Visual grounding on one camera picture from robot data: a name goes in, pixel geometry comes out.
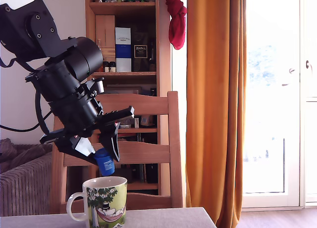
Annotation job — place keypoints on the blue coffee capsule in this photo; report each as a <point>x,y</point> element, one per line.
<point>106,165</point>

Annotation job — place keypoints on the red book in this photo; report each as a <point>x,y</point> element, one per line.
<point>128,135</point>

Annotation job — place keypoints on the clear plastic storage box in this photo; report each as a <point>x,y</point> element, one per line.
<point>130,126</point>

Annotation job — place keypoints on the small white box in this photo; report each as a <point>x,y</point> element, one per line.
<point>136,123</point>

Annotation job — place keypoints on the wooden ladder-back chair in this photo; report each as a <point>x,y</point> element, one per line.
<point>153,106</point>

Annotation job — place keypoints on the small dark-lidded jar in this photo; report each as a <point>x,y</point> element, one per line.
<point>112,67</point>
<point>106,67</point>

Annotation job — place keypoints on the green cartoon print mug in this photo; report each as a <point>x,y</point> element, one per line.
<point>107,200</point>

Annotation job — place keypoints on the brown sofa cushion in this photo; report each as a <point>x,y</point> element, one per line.
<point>7,150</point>

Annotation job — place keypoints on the small dark bottle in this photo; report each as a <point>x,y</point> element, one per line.
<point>153,92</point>

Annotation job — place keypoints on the white and blue carton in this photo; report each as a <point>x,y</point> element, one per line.
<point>123,50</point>

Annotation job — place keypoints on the dark whisky box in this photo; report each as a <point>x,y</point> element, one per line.
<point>140,52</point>

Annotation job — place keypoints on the light wooden box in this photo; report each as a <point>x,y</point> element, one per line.
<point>105,27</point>

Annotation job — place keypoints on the dark glass bottle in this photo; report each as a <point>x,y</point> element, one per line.
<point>152,57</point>

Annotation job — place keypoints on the orange curtain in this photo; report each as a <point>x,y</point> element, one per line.
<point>212,89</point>

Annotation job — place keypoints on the tall wooden bookshelf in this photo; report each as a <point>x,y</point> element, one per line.
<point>123,8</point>

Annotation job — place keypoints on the red knotted cloth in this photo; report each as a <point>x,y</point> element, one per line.
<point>177,27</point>

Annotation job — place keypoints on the white glass balcony door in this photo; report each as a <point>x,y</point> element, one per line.
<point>295,163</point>

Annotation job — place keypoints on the pale grey camera box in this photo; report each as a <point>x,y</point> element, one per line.
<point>99,85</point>

